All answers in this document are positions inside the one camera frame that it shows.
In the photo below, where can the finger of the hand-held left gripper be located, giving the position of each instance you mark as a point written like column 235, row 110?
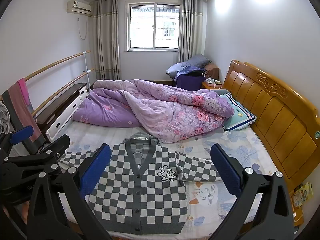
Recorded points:
column 53, row 147
column 22, row 133

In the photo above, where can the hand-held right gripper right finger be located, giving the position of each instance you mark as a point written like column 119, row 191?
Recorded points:
column 226, row 170

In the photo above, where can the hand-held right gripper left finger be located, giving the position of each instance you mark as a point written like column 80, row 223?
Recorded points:
column 94, row 166

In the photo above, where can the grey white checkered cardigan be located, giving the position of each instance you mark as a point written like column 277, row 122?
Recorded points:
column 150, row 192

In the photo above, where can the pink grey towel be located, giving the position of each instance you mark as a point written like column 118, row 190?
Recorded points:
column 15, row 112

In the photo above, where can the white standing fan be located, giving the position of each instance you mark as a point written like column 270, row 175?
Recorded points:
column 3, row 118

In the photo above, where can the printed bed sheet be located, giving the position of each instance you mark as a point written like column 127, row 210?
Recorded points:
column 250, row 150

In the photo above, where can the dark top white drawer cabinet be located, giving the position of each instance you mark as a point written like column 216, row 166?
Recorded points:
column 63, row 102

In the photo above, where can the teal striped cloth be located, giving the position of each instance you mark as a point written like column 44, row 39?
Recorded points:
column 238, row 117

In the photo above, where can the purple floral quilt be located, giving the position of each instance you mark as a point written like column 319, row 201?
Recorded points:
column 175, row 110

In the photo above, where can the yellow packet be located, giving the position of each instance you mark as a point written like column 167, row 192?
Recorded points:
column 302, row 193

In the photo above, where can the wooden nightstand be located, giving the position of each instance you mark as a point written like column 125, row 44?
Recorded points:
column 208, row 86

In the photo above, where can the clutter on nightstand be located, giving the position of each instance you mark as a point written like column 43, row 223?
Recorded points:
column 212, row 81

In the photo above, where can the dark purple cloth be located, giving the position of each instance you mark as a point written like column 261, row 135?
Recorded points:
column 187, row 81

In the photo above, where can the brown cloth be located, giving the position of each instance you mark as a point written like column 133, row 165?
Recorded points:
column 212, row 71

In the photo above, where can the blue grey bedding pile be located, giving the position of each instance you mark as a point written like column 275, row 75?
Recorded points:
column 195, row 61

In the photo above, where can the grey striped curtain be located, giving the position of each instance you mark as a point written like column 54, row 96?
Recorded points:
column 190, row 30
column 106, row 42

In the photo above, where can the white air conditioner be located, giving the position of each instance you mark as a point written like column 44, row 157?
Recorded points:
column 78, row 8

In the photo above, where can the barred window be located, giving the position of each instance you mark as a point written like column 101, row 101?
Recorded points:
column 142, row 30

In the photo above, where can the wooden barre rail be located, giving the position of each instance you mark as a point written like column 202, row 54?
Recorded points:
column 55, row 63
column 62, row 90

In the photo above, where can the wooden bed frame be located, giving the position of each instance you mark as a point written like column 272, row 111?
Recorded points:
column 275, row 110

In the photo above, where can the white barre post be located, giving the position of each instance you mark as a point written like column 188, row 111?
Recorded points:
column 87, row 67

